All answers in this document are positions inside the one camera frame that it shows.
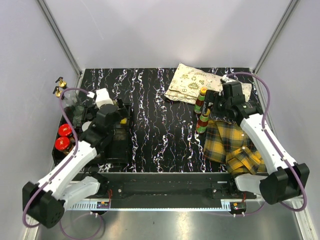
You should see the sago jar silver lid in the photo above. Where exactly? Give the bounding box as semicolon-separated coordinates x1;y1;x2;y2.
81;121;92;133

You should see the tall green label sauce bottle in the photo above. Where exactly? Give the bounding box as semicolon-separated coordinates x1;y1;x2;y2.
194;87;207;114

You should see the red lid chili jar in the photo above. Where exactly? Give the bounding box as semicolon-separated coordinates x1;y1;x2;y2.
54;136;74;155
58;123;76;143

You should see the short green label sauce bottle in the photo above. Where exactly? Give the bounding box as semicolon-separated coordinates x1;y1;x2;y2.
195;113;210;134

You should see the clear pump bottle gold top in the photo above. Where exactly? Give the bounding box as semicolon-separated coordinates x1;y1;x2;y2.
53;76;81;110

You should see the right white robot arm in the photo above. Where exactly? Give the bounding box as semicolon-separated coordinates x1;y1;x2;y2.
202;81;310;209

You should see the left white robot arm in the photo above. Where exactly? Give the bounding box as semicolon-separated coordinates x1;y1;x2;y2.
22;99;129;229

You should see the black compartment organizer tray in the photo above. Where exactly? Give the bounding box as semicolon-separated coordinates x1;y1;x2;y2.
51;103;133;165

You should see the yellow plaid cloth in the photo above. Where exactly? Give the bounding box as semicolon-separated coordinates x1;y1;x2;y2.
204;120;267;176

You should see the cream printed cloth bag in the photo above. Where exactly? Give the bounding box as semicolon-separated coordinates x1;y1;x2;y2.
164;62;253;105

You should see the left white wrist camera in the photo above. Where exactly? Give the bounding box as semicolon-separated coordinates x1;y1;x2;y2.
86;88;114;109

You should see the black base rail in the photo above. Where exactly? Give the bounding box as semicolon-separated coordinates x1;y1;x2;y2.
102;172;254;211

